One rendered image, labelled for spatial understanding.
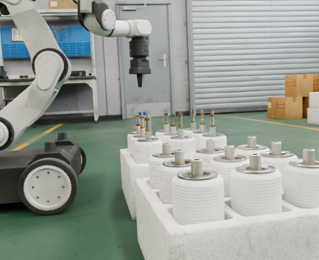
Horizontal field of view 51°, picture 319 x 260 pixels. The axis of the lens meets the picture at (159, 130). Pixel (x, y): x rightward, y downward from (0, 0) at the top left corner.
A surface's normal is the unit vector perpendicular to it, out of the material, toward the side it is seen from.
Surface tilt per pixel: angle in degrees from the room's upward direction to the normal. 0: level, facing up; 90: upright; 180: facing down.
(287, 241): 90
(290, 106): 90
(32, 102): 113
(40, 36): 90
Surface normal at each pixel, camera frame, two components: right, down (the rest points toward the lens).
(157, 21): 0.15, 0.09
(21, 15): 0.26, 0.48
